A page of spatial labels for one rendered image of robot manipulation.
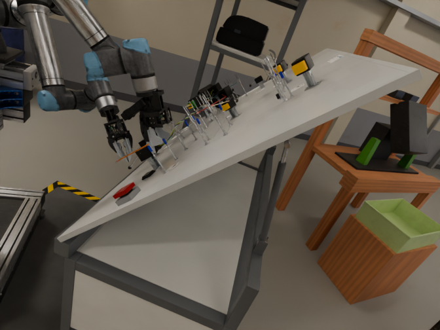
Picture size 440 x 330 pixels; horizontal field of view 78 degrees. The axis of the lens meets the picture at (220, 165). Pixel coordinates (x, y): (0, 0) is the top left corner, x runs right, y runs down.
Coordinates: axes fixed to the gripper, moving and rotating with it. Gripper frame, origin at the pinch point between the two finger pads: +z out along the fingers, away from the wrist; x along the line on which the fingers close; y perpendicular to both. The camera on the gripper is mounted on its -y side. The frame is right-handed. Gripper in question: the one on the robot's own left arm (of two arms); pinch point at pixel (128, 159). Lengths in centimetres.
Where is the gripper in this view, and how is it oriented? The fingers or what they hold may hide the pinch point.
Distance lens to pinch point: 112.4
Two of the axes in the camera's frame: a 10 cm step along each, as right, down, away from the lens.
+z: 3.7, 9.3, -0.4
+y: 2.6, -1.5, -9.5
